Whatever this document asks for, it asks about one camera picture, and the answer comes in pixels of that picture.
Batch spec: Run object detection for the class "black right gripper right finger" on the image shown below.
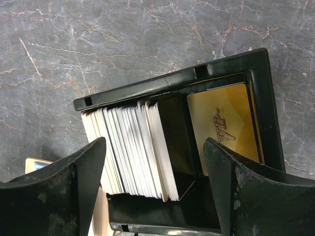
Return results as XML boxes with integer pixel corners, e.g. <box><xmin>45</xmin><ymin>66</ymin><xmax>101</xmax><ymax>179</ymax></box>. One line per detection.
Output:
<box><xmin>203</xmin><ymin>138</ymin><xmax>315</xmax><ymax>236</ymax></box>

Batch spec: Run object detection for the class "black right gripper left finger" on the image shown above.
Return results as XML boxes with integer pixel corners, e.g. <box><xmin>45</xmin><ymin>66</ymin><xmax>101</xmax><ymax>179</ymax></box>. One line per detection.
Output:
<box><xmin>0</xmin><ymin>137</ymin><xmax>106</xmax><ymax>236</ymax></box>

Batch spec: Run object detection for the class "beige leather card holder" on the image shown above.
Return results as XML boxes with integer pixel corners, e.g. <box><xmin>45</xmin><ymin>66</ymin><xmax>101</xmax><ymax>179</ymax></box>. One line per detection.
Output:
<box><xmin>25</xmin><ymin>157</ymin><xmax>115</xmax><ymax>236</ymax></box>

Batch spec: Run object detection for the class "black plastic card box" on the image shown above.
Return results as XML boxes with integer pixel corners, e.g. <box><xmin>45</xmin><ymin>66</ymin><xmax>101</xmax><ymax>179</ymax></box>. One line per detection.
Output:
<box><xmin>73</xmin><ymin>48</ymin><xmax>285</xmax><ymax>236</ymax></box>

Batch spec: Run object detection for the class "stack of white cards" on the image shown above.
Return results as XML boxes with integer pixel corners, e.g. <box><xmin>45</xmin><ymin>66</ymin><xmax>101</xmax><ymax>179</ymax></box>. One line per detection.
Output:
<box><xmin>81</xmin><ymin>100</ymin><xmax>180</xmax><ymax>202</ymax></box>

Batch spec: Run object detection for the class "gold VIP card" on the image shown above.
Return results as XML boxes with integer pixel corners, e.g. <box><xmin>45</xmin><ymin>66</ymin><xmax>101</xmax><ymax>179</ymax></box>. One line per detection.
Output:
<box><xmin>187</xmin><ymin>83</ymin><xmax>265</xmax><ymax>176</ymax></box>

